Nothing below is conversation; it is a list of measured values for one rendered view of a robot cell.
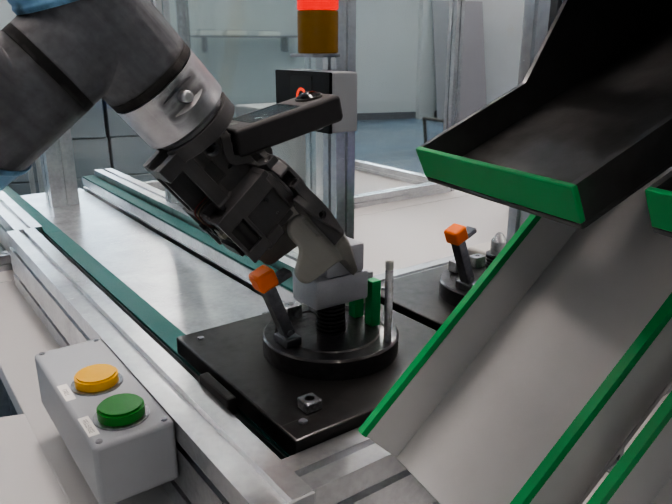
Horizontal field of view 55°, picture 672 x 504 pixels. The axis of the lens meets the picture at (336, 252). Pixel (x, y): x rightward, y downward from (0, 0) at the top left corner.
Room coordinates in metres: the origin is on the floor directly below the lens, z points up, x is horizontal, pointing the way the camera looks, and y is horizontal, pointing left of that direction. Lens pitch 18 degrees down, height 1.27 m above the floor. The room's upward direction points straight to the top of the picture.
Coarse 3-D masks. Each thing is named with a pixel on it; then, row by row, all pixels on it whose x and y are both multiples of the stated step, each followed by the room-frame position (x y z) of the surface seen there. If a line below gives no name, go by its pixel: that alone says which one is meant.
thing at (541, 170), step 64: (576, 0) 0.45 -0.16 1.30; (640, 0) 0.48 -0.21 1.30; (576, 64) 0.46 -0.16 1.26; (640, 64) 0.45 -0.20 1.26; (448, 128) 0.42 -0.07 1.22; (512, 128) 0.43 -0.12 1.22; (576, 128) 0.39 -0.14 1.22; (640, 128) 0.36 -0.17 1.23; (512, 192) 0.33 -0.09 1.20; (576, 192) 0.29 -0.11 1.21
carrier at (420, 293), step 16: (496, 240) 0.76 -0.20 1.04; (480, 256) 0.81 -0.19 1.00; (432, 272) 0.85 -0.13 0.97; (448, 272) 0.79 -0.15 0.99; (480, 272) 0.79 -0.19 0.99; (384, 288) 0.78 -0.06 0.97; (400, 288) 0.78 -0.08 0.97; (416, 288) 0.78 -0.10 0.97; (432, 288) 0.78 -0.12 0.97; (448, 288) 0.74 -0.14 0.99; (464, 288) 0.72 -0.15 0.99; (400, 304) 0.73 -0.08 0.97; (416, 304) 0.73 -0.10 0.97; (432, 304) 0.73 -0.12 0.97; (448, 304) 0.73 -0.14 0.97; (416, 320) 0.70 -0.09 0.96; (432, 320) 0.68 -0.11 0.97
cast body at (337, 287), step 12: (360, 252) 0.61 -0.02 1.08; (336, 264) 0.59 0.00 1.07; (360, 264) 0.61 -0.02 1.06; (324, 276) 0.59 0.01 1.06; (336, 276) 0.59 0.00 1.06; (348, 276) 0.60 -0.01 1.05; (360, 276) 0.61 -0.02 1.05; (372, 276) 0.64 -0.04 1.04; (300, 288) 0.60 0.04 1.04; (312, 288) 0.58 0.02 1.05; (324, 288) 0.58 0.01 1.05; (336, 288) 0.59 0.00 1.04; (348, 288) 0.60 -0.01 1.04; (360, 288) 0.61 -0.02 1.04; (300, 300) 0.60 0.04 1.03; (312, 300) 0.58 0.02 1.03; (324, 300) 0.58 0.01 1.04; (336, 300) 0.59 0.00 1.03; (348, 300) 0.60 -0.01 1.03
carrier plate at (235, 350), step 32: (256, 320) 0.68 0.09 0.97; (192, 352) 0.60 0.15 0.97; (224, 352) 0.60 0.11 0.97; (256, 352) 0.60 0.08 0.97; (416, 352) 0.60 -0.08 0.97; (224, 384) 0.55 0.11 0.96; (256, 384) 0.54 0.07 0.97; (288, 384) 0.54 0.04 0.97; (320, 384) 0.54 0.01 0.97; (352, 384) 0.54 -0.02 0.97; (384, 384) 0.54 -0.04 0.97; (256, 416) 0.50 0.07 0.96; (288, 416) 0.48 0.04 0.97; (320, 416) 0.48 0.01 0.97; (352, 416) 0.48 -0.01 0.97; (288, 448) 0.45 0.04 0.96
